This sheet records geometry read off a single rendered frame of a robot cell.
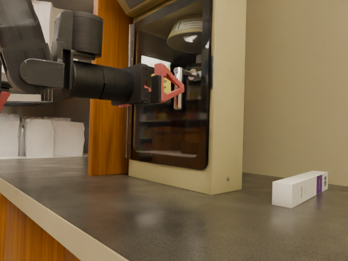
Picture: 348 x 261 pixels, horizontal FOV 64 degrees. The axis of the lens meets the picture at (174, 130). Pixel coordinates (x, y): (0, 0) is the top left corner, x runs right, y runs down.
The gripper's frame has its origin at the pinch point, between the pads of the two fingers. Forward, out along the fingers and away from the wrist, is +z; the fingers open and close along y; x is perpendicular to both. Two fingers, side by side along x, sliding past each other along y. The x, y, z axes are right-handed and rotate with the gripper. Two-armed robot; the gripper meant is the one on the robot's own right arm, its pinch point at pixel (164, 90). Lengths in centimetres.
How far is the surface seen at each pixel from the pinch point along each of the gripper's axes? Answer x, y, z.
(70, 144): 17, 124, 29
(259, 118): 3, 10, 52
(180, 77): -3.2, -0.6, 3.9
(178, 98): 1.3, -0.4, 3.5
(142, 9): -25.6, 20.0, 8.5
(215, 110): 3.7, -5.0, 9.9
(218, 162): 14.8, -4.9, 11.1
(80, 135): 11, 122, 35
